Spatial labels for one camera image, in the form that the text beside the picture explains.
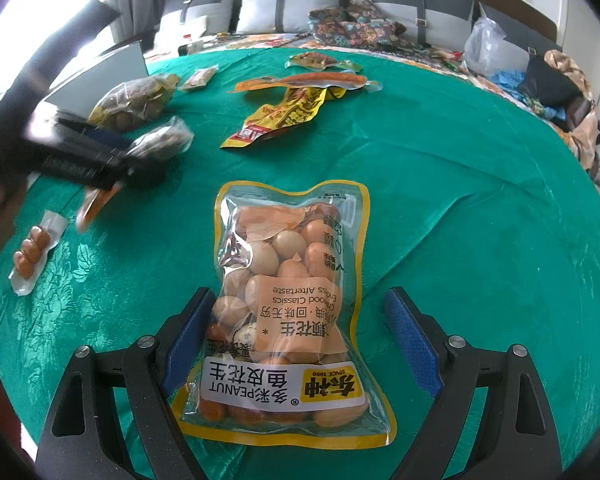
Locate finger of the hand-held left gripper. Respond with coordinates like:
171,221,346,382
55,115,133,155
80,152,167,192

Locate small orange snack packet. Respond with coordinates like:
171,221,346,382
75,182,126,233

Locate floral bedsheet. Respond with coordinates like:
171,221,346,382
145,30,481,81

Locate long orange sausage packet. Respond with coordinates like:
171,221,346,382
228,72,383,93

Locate green-edged brown snack packet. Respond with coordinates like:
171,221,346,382
286,52,362,72

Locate grey board panel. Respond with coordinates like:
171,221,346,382
42,42,148,111

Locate blue cloth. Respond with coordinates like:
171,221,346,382
490,71,527,94

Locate three small sausages packet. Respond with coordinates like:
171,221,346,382
9,211,67,296

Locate dark floral cloth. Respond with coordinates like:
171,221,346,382
307,0,431,52

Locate clear yellow-edged peanut packet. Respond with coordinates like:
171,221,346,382
177,180,398,448

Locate small beige snack packet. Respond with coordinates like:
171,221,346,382
178,66,220,92

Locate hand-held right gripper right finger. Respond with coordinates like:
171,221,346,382
384,287,571,480

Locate black bag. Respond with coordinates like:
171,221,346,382
517,54,584,109

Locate crumpled yellow snack packet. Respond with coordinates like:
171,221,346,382
219,85,348,150

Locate pile of clothes and bags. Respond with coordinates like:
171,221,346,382
545,50,600,177

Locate dark nuts clear packet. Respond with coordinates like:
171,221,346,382
122,116,195,161

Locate green patterned blanket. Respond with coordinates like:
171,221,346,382
0,45,600,480

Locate green olive snack packet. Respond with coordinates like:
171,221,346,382
87,72,181,133

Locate clear plastic bag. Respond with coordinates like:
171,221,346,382
464,16,509,76

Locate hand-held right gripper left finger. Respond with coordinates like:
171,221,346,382
35,287,216,480

